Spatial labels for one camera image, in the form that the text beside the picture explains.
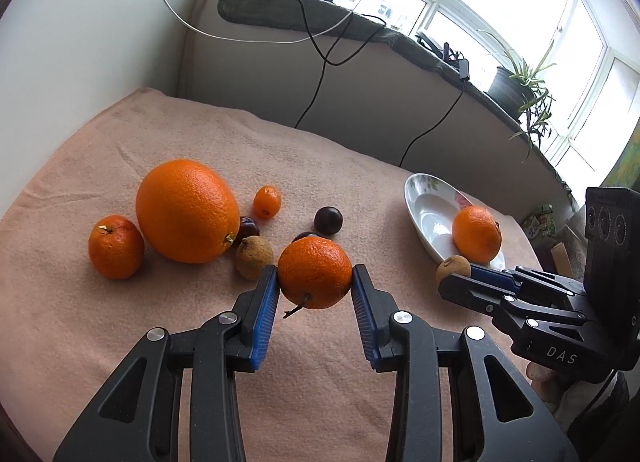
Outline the black cable with adapter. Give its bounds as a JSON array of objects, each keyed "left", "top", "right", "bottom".
[{"left": 399, "top": 77, "right": 467, "bottom": 168}]

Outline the green packet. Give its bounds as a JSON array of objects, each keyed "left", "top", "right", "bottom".
[{"left": 524, "top": 205, "right": 557, "bottom": 238}]

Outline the large orange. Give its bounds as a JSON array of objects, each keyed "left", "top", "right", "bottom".
[{"left": 136, "top": 159, "right": 241, "bottom": 264}]

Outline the small orange kumquat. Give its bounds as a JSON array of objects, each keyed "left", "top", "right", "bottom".
[{"left": 253, "top": 185, "right": 282, "bottom": 219}]

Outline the white floral plate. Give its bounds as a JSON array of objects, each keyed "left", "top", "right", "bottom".
[{"left": 404, "top": 173, "right": 507, "bottom": 272}]

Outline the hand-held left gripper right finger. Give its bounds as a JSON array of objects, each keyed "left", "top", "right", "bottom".
[{"left": 350, "top": 265, "right": 581, "bottom": 462}]

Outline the pink blanket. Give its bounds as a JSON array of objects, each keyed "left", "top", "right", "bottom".
[{"left": 0, "top": 87, "right": 556, "bottom": 462}]

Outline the mandarin with short stem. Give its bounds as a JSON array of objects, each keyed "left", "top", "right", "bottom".
[{"left": 88, "top": 215, "right": 146, "bottom": 279}]

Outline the person's right hand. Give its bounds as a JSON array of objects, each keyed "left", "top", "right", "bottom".
[{"left": 529, "top": 361, "right": 568, "bottom": 395}]

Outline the brown longan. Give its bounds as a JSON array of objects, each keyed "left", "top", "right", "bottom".
[
  {"left": 235, "top": 236, "right": 274, "bottom": 281},
  {"left": 436, "top": 255, "right": 472, "bottom": 287}
]

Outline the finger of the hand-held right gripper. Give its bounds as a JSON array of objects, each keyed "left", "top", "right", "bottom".
[
  {"left": 438, "top": 272, "right": 590, "bottom": 339},
  {"left": 470, "top": 263, "right": 587, "bottom": 300}
]

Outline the mandarin with long twig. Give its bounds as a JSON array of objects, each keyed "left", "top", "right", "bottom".
[{"left": 277, "top": 236, "right": 353, "bottom": 319}]

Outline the black device on windowsill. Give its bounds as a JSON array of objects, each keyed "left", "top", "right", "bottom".
[{"left": 416, "top": 31, "right": 458, "bottom": 63}]

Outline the grey windowsill cloth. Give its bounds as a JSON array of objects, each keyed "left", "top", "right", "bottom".
[{"left": 217, "top": 0, "right": 573, "bottom": 193}]

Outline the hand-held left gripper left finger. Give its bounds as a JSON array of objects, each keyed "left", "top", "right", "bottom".
[{"left": 52, "top": 265, "right": 281, "bottom": 462}]

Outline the plain mandarin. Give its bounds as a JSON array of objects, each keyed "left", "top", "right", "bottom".
[{"left": 452, "top": 205, "right": 502, "bottom": 264}]

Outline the cardboard box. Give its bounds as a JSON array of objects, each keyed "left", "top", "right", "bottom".
[{"left": 547, "top": 242, "right": 571, "bottom": 278}]

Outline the green wall poster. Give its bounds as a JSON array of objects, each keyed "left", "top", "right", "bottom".
[{"left": 600, "top": 117, "right": 640, "bottom": 190}]

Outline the potted spider plant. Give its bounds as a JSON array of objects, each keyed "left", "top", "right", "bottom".
[{"left": 477, "top": 30, "right": 557, "bottom": 163}]

